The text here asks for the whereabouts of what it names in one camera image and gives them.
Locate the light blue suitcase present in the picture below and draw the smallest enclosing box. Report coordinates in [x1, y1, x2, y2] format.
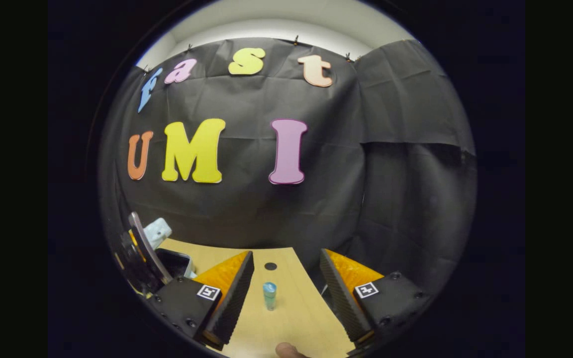
[128, 211, 197, 285]

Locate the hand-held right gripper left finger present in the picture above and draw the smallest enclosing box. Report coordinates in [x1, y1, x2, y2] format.
[146, 250, 256, 352]

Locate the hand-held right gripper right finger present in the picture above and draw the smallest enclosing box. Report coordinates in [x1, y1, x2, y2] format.
[320, 248, 433, 350]

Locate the black backdrop cloth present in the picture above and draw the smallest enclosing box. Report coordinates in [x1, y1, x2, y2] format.
[98, 37, 477, 299]

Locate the blue capped clear bottle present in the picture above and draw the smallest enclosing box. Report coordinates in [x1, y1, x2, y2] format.
[262, 282, 278, 312]

